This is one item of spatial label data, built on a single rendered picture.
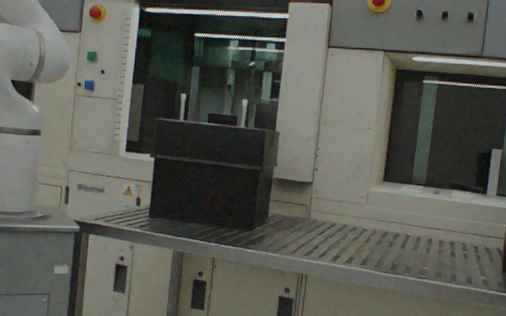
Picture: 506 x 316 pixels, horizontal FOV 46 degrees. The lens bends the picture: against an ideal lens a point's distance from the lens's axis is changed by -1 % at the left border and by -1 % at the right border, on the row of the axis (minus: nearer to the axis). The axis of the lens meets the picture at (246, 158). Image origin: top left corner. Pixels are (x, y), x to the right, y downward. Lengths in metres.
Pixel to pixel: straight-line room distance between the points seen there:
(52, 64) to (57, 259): 0.43
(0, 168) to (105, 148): 0.78
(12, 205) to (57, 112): 0.87
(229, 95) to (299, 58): 1.05
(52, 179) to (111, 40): 0.54
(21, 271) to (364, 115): 1.05
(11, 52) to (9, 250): 0.42
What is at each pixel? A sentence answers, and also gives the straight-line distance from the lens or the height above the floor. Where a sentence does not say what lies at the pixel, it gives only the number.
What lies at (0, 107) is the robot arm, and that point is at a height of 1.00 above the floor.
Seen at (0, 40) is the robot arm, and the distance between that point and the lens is 1.39.
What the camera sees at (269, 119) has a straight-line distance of 2.44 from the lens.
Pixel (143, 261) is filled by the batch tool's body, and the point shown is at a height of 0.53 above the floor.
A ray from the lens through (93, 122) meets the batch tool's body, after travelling 2.17.
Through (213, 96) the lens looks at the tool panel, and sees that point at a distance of 2.94.
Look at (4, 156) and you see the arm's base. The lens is 1.41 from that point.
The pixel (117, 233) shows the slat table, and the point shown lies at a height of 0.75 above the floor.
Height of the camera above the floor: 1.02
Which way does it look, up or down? 3 degrees down
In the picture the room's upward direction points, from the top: 6 degrees clockwise
